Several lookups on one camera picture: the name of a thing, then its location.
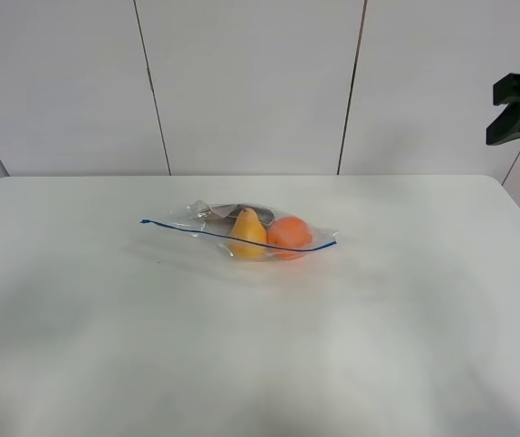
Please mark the orange fruit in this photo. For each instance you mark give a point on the orange fruit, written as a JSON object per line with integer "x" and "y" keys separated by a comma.
{"x": 289, "y": 233}

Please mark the clear zip bag blue seal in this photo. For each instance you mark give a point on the clear zip bag blue seal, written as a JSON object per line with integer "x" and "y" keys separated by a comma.
{"x": 193, "y": 220}

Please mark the yellow pear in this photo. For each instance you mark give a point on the yellow pear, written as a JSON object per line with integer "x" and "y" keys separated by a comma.
{"x": 248, "y": 237}

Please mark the dark object in bag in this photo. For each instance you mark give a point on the dark object in bag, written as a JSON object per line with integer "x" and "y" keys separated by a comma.
{"x": 230, "y": 212}

